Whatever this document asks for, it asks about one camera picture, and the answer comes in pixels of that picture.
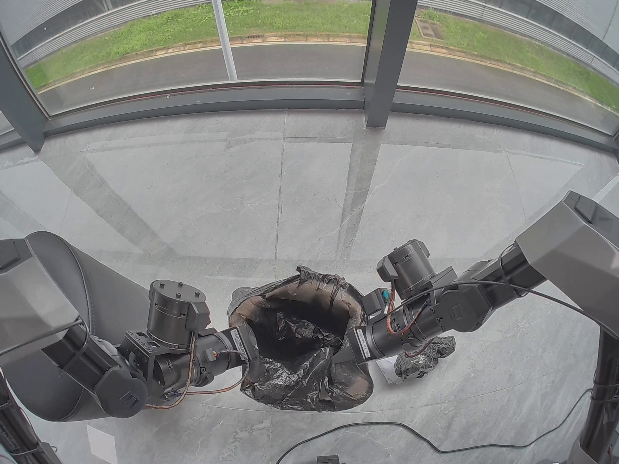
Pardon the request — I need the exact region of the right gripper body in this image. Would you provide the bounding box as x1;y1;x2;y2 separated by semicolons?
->
349;310;436;363

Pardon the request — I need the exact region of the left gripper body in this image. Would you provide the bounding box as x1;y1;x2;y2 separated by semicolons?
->
191;326;258;386

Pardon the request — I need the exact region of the black plastic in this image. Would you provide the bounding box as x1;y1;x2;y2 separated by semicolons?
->
394;335;457;381

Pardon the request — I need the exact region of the black plastic bag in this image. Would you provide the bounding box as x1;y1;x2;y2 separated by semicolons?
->
226;265;375;413

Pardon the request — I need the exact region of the window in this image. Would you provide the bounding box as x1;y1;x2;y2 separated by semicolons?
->
0;0;619;153

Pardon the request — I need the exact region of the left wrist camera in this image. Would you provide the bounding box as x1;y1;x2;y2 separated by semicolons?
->
186;301;218;339

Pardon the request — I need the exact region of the black cable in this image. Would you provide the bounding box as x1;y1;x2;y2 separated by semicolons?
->
447;278;619;332
278;389;593;464

